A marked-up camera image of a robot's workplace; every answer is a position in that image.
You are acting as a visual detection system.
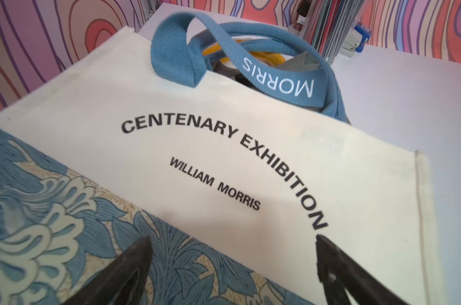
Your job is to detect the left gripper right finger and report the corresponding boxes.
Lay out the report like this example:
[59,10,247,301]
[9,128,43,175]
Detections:
[316,235,406,304]

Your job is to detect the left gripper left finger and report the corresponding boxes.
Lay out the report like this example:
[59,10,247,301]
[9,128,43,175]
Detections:
[64,236,153,304]

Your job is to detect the beige bag blue handles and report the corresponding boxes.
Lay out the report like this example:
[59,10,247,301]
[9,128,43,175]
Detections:
[0,12,447,304]

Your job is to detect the white bag yellow handles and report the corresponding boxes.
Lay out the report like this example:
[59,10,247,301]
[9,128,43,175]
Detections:
[203,43,286,67]

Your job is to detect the olive green fabric bag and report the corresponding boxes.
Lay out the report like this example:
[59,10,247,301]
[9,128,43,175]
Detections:
[212,52,320,86]

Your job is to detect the blue stapler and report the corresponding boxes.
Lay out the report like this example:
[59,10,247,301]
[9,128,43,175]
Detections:
[339,22,371,57]

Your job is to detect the metal cup of pencils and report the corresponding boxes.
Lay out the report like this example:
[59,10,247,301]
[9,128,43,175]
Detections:
[297,0,367,64]

